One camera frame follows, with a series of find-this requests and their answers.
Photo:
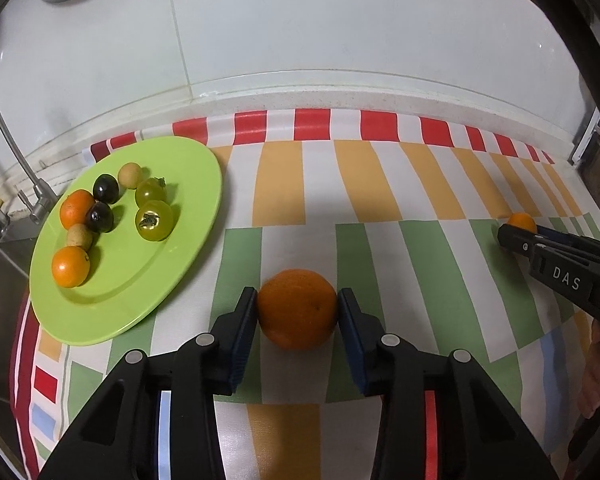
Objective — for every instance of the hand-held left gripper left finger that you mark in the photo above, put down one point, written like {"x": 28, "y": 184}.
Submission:
{"x": 242, "y": 342}

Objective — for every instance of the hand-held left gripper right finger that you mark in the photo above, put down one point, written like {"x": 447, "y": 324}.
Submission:
{"x": 352, "y": 347}

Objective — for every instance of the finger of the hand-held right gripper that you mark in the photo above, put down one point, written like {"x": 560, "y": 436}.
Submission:
{"x": 555, "y": 232}
{"x": 517, "y": 241}

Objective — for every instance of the orange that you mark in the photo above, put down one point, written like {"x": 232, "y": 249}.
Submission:
{"x": 70, "y": 266}
{"x": 76, "y": 207}
{"x": 297, "y": 307}
{"x": 522, "y": 220}

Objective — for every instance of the green plate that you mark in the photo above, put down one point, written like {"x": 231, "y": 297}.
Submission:
{"x": 180, "y": 260}

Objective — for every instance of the large green tomato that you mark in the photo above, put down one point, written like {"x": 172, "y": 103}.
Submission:
{"x": 155, "y": 220}

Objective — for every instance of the small green tomato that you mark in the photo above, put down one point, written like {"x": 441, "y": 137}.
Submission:
{"x": 150, "y": 191}

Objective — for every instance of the dark purple tomato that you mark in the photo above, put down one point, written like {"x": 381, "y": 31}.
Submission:
{"x": 100, "y": 217}

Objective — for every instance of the yellow longan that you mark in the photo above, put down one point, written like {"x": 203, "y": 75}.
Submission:
{"x": 79, "y": 237}
{"x": 130, "y": 175}

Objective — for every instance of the dark plum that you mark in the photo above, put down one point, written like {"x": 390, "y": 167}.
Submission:
{"x": 105, "y": 187}

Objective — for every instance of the person's right hand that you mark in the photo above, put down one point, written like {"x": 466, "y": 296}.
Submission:
{"x": 594, "y": 375}

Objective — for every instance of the striped tablecloth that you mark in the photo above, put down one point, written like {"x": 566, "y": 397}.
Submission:
{"x": 420, "y": 185}

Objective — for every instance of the stainless steel sink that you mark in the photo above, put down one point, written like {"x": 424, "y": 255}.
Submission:
{"x": 0, "y": 310}

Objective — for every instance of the thin gooseneck faucet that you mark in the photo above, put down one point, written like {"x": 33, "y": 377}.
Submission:
{"x": 35, "y": 199}

